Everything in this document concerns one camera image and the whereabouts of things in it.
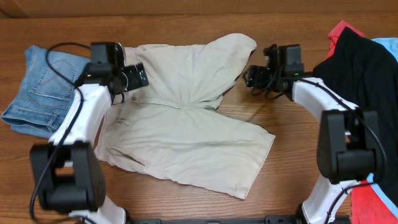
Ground light blue garment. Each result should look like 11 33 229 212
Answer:
371 37 397 223

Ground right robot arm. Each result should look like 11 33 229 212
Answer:
242 65 387 224

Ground beige cotton shorts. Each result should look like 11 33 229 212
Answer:
95 33 275 199

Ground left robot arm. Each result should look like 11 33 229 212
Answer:
29 62 149 223

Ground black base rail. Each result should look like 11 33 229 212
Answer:
126 215 303 224

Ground black garment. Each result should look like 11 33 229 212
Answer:
313 27 397 205

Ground red garment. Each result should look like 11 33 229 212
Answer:
327 20 397 224

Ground folded blue denim jeans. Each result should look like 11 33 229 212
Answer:
1 45 90 139

